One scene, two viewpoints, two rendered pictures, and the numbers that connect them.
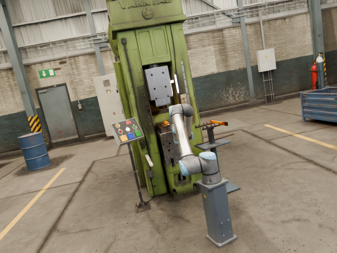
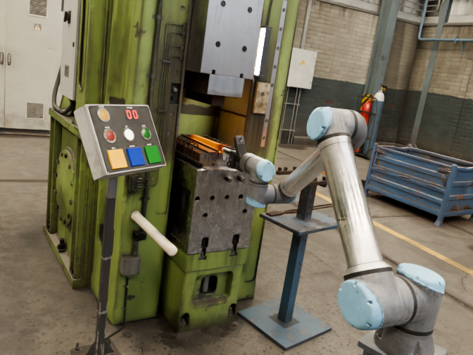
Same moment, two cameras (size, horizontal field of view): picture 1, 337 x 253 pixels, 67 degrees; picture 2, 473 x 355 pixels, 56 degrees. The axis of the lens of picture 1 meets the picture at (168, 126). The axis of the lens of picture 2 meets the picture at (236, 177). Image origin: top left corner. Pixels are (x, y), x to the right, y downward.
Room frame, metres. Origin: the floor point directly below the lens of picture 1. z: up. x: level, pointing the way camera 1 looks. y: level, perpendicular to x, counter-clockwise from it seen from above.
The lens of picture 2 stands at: (1.29, 0.83, 1.41)
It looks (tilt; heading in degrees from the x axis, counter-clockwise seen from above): 14 degrees down; 335
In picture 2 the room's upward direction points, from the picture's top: 8 degrees clockwise
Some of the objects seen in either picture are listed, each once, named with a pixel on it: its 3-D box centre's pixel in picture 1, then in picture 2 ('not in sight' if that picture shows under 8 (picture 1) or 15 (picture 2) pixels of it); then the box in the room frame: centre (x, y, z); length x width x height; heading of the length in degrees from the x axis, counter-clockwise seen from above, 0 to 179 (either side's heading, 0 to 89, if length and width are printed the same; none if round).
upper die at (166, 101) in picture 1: (160, 101); (205, 82); (3.56, 0.05, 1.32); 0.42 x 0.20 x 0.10; 10
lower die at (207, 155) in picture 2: (165, 126); (197, 148); (3.56, 0.05, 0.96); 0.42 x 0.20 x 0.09; 10
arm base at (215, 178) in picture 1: (210, 175); (406, 332); (2.24, -0.30, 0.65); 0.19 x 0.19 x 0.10
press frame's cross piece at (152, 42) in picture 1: (151, 47); not in sight; (3.72, 0.03, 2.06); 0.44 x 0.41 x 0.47; 10
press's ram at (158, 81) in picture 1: (159, 83); (218, 34); (3.57, 0.00, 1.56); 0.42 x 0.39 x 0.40; 10
